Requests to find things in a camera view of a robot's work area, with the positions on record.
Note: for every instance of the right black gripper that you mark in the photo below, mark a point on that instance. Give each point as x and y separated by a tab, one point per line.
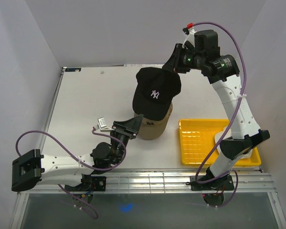
172	64

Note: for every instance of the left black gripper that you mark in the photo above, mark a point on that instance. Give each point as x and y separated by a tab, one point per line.
129	128

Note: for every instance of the beige baseball cap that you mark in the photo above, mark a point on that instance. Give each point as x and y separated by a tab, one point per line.
151	129

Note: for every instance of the black NY baseball cap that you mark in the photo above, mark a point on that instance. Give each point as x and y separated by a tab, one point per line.
154	92

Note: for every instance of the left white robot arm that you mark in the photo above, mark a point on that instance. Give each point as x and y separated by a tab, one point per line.
35	168

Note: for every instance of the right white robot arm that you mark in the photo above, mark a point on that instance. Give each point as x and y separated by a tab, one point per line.
223	75

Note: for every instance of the left blue corner label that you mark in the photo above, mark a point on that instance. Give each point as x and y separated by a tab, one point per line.
72	69

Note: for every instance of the white baseball cap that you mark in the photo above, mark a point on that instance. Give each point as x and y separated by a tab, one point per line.
229	134

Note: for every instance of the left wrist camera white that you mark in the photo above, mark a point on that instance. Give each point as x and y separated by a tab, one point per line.
101	125

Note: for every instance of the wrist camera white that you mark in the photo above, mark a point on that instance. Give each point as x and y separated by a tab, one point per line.
189	32
101	125

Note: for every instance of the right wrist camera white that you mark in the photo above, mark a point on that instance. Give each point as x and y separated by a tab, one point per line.
189	32

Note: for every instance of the aluminium frame rail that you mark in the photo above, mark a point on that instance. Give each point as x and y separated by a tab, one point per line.
159	182

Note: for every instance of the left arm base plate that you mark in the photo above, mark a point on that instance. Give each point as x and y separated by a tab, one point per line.
99	183

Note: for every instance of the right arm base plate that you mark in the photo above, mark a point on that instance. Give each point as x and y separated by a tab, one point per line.
224	184

